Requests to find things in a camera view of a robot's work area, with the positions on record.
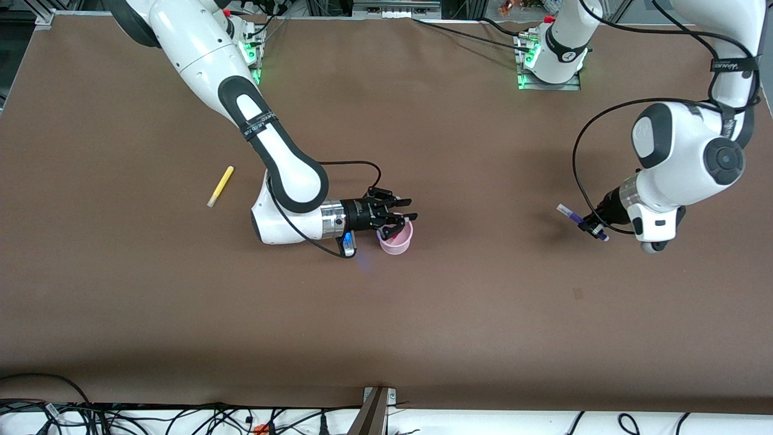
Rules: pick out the brown table cover mat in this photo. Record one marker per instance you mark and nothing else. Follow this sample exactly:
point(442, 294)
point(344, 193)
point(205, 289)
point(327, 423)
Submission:
point(386, 332)

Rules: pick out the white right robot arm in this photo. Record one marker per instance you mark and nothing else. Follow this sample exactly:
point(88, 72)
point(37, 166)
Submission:
point(199, 48)

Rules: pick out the yellow highlighter pen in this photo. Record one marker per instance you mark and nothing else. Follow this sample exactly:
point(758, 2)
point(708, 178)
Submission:
point(220, 186)

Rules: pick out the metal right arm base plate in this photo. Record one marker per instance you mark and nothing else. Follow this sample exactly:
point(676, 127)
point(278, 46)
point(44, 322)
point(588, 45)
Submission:
point(256, 48)

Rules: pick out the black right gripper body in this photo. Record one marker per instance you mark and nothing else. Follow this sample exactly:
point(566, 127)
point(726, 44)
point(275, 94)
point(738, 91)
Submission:
point(357, 214)

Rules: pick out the pink translucent pen holder cup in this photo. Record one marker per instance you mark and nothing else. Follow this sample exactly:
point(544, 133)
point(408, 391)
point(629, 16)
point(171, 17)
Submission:
point(395, 246)

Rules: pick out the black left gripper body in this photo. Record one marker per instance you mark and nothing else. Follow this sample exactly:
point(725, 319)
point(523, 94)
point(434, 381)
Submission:
point(609, 212)

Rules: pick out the grey metal rack device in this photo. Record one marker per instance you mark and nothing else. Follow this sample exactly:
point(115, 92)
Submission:
point(395, 7)

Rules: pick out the aluminium table frame post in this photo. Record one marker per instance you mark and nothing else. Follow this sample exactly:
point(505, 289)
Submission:
point(371, 414)

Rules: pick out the purple highlighter pen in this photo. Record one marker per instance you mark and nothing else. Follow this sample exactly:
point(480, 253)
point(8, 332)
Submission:
point(567, 211)

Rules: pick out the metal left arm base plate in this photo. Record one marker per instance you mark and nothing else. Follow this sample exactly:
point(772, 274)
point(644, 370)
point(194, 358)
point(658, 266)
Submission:
point(546, 86)

